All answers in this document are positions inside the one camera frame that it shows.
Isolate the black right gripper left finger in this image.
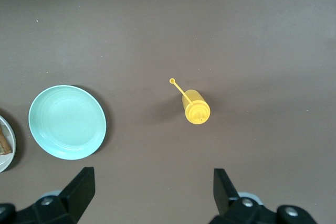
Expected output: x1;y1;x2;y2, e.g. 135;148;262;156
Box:
0;166;96;224

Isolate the brown bread slice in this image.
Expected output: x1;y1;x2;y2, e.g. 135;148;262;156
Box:
0;123;13;156

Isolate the beige plate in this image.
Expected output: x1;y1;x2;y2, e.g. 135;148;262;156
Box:
0;115;17;174

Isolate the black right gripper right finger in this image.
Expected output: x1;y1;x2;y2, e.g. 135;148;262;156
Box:
209;168;318;224

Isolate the yellow mustard squeeze bottle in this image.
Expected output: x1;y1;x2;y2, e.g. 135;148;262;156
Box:
169;78;211;125

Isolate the mint green plate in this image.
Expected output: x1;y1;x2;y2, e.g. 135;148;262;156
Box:
28;84;107;161

